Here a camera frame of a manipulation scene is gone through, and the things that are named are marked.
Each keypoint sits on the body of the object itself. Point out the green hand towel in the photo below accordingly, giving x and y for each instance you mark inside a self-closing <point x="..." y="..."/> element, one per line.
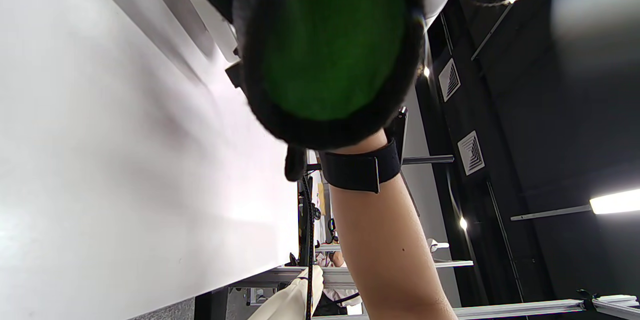
<point x="330" y="44"/>

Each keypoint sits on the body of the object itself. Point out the person's right forearm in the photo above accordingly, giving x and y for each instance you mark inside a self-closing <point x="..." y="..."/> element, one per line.
<point x="390" y="250"/>

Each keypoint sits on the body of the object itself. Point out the white rectangular tray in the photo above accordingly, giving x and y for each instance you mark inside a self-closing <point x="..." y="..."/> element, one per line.
<point x="220" y="29"/>

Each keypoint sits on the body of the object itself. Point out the square ceiling air vent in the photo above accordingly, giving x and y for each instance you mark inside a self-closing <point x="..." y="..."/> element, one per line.
<point x="471" y="153"/>
<point x="450" y="79"/>

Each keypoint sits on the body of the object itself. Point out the person's beige trouser leg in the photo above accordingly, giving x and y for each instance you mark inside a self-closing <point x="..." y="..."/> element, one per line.
<point x="287" y="300"/>

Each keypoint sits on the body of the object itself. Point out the ceiling strip light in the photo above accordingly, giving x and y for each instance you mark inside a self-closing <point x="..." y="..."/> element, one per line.
<point x="617" y="202"/>

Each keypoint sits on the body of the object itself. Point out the aluminium frame rail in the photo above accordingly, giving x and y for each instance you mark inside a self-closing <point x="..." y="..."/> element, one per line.
<point x="525" y="306"/>

